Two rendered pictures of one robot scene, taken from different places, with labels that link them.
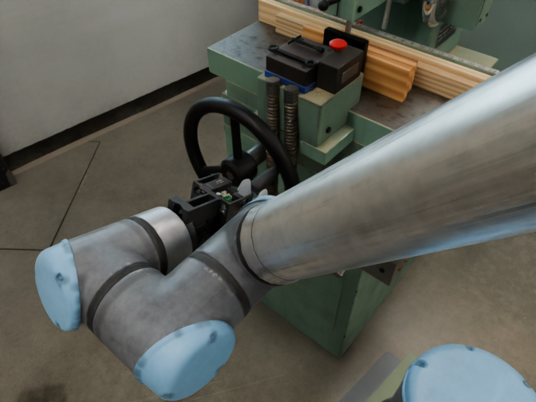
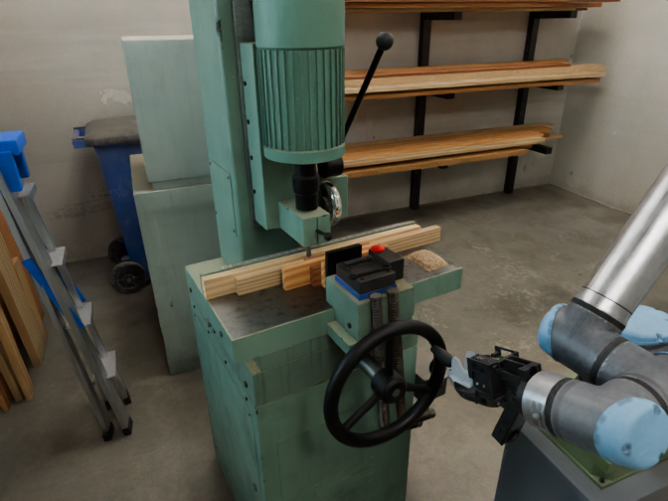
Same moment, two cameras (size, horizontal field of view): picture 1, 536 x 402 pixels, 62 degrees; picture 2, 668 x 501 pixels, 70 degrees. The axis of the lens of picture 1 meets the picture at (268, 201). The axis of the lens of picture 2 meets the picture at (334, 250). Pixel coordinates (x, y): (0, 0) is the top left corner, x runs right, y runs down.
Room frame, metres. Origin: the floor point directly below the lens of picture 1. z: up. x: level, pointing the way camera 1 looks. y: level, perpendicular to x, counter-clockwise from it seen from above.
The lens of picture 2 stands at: (0.47, 0.78, 1.46)
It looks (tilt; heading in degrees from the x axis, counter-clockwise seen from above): 26 degrees down; 291
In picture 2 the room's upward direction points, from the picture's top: 1 degrees counter-clockwise
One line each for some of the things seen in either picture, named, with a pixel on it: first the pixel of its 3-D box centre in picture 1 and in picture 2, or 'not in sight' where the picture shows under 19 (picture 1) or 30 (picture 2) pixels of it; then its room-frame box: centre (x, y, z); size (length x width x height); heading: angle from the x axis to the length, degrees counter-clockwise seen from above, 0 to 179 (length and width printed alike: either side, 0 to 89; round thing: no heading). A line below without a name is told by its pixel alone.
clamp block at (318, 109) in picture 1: (309, 96); (368, 299); (0.71, -0.08, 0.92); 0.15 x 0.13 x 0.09; 50
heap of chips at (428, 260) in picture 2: not in sight; (426, 256); (0.64, -0.33, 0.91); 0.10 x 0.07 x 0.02; 140
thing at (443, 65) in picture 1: (370, 48); (322, 257); (0.88, -0.21, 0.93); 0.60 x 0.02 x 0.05; 50
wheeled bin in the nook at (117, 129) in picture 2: not in sight; (148, 201); (2.50, -1.40, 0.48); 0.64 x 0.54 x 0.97; 45
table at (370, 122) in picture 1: (333, 97); (348, 299); (0.78, -0.13, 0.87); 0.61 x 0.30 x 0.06; 50
